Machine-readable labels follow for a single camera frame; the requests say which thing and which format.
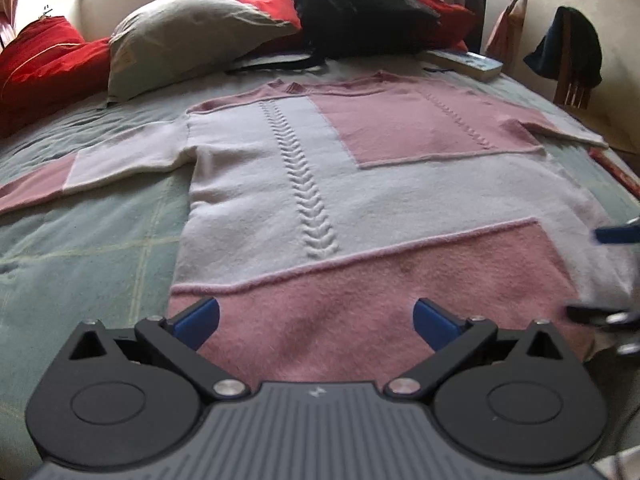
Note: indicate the white fleece right forearm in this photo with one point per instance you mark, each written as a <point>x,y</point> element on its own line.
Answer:
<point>621,466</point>

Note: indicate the red plaid curtain right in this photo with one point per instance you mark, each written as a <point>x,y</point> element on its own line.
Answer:
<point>503,40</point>

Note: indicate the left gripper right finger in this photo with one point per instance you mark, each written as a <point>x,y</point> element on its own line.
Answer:
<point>511,399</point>

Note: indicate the red quilt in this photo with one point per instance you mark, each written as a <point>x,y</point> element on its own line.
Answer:
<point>47,67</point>
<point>454,24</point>

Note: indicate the pink and white sweater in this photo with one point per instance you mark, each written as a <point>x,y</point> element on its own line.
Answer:
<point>320,213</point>

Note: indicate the red quilt right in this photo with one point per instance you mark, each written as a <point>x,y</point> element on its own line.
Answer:
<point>454,24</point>

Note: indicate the red quilt left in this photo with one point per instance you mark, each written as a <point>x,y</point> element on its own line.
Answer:
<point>47,67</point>

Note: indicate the blue white book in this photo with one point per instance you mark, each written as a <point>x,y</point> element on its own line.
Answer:
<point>468,64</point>

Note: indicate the wooden chair with clothes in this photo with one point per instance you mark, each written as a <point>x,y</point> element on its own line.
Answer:
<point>570,54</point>

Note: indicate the black backpack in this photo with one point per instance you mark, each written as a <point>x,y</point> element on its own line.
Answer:
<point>335,29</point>

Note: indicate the red flat case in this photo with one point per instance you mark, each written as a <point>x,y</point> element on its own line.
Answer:
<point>611,168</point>

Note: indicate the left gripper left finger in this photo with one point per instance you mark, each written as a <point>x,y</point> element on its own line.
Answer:
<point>116,399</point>

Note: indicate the grey green pillow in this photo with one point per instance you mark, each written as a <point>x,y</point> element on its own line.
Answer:
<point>168,41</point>

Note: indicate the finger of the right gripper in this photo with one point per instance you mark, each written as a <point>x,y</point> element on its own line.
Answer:
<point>623,234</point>
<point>589,314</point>

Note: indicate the green plaid bed blanket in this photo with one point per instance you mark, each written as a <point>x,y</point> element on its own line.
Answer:
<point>109,253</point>

